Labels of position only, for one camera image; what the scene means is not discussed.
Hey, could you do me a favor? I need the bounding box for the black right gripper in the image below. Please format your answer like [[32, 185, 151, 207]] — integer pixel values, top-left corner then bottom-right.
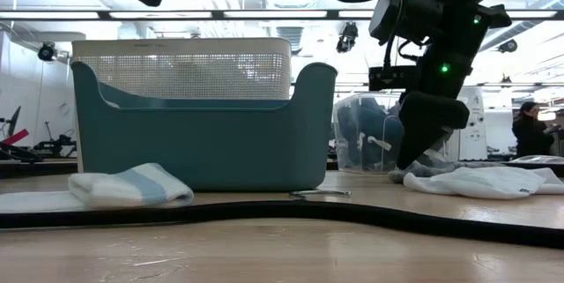
[[396, 44, 475, 171]]

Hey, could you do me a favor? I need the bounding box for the dark navy garment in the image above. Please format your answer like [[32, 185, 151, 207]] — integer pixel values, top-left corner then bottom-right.
[[337, 97, 406, 172]]

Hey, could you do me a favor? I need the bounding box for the grey cloth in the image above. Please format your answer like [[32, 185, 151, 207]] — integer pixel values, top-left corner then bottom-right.
[[387, 153, 508, 185]]

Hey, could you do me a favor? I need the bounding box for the white background machine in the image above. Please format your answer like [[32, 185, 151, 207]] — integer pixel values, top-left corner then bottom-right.
[[456, 86, 488, 162]]

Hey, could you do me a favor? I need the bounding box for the clear plastic container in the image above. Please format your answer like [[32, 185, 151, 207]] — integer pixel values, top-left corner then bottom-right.
[[332, 92, 459, 175]]

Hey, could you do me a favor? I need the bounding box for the white perforated plastic basket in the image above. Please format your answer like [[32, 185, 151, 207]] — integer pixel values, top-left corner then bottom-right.
[[71, 37, 293, 101]]

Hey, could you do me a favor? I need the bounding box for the person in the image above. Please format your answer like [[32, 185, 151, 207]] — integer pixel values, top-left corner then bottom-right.
[[510, 101, 563, 159]]

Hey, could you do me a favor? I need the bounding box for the black ceiling spotlight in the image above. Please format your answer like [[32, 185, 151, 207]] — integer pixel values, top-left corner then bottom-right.
[[497, 39, 519, 54]]

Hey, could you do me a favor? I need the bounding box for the clear plastic cover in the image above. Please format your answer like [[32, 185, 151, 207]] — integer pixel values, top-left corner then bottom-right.
[[506, 154, 564, 165]]

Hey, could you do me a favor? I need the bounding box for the ceiling air vent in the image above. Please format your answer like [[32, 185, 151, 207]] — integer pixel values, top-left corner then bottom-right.
[[276, 26, 304, 51]]

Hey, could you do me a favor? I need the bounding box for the teal plastic bin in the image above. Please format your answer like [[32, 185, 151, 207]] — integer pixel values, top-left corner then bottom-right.
[[70, 60, 338, 193]]

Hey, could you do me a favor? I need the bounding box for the black background machine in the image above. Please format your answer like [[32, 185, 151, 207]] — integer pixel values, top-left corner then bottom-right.
[[33, 122, 78, 159]]

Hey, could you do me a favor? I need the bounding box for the white blue striped sock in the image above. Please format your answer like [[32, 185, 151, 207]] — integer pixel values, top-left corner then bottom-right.
[[68, 162, 195, 209]]

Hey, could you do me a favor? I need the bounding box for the dark background table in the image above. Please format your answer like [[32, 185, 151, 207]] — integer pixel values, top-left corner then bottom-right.
[[0, 157, 79, 179]]

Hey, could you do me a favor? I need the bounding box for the white flat cloth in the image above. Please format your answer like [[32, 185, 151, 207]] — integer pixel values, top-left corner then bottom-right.
[[0, 190, 92, 214]]

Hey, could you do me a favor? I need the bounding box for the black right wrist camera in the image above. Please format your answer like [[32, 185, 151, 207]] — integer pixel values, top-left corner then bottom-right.
[[368, 65, 418, 92]]

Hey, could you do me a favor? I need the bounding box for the black hanging ceiling camera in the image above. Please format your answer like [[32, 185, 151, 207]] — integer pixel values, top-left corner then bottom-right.
[[336, 21, 360, 54]]

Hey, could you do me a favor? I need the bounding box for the black wall camera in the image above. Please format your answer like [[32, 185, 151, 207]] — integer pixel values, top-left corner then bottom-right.
[[37, 41, 58, 63]]

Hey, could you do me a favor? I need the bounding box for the thick black cable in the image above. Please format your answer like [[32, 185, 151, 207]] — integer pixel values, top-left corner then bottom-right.
[[0, 200, 564, 251]]

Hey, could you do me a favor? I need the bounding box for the red handled tool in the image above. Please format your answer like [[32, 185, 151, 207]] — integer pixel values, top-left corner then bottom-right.
[[0, 128, 30, 145]]

